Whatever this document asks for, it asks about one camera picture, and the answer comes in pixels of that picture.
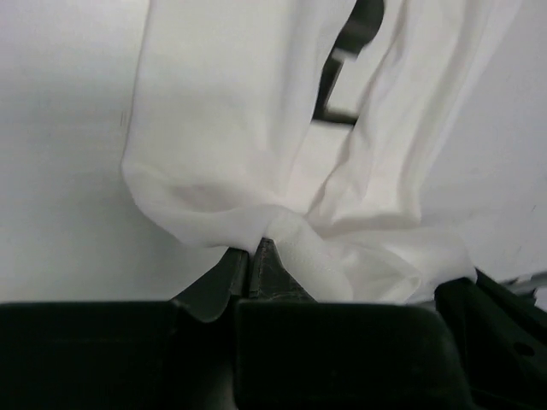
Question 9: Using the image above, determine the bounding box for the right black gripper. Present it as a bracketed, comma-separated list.
[312, 0, 385, 125]

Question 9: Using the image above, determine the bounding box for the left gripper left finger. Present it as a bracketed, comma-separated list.
[171, 249, 250, 323]

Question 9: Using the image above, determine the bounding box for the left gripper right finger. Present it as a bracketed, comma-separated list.
[247, 238, 315, 302]

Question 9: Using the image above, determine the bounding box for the white t-shirt with robot print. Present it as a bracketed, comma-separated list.
[121, 1, 520, 303]

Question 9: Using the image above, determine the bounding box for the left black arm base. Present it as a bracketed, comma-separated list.
[434, 271, 546, 409]

